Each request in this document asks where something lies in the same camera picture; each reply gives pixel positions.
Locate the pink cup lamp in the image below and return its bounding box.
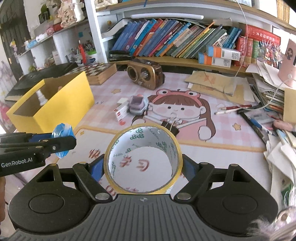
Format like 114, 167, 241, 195
278, 39, 296, 88

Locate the white bookshelf unit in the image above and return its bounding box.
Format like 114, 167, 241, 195
16, 0, 296, 77

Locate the black binder clip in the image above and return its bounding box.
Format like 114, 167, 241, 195
161, 113, 180, 137

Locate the white cable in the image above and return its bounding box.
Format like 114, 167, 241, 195
223, 0, 293, 110

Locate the stack of papers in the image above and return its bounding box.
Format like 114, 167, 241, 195
246, 61, 295, 206

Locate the orange white carton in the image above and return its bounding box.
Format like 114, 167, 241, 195
206, 46, 240, 61
198, 53, 231, 68

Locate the blue plastic wrapper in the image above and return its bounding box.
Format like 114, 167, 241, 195
51, 123, 77, 159

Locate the brown paper envelopes pile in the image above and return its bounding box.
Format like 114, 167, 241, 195
185, 71, 255, 104

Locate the wooden chess board box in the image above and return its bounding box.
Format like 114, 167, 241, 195
67, 63, 117, 85

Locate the red pencil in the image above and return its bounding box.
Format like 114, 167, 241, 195
215, 104, 252, 115

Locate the brown retro radio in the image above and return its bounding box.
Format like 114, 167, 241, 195
126, 58, 165, 90

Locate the white green lidded tub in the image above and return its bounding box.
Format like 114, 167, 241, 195
87, 50, 97, 63

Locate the white spray bottle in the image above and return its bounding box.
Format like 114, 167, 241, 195
36, 89, 48, 106

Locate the pink cartoon desk mat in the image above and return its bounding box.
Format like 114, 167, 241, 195
46, 72, 272, 191

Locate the small red white box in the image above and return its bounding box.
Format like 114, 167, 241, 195
114, 102, 128, 122

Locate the yellow cardboard box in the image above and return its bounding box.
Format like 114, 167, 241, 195
6, 72, 94, 133

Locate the yellow packing tape roll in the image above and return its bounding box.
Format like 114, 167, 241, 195
103, 123, 183, 194

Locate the orange white carton lower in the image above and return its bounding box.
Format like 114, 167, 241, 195
198, 53, 231, 68

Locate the orange white carton upper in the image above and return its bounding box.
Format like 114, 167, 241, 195
206, 46, 240, 61

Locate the red large book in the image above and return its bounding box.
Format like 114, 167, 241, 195
238, 23, 281, 45

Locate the blue pen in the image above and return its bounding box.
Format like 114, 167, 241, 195
237, 109, 275, 136

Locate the black electronic keyboard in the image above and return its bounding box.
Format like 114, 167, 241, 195
4, 63, 78, 102

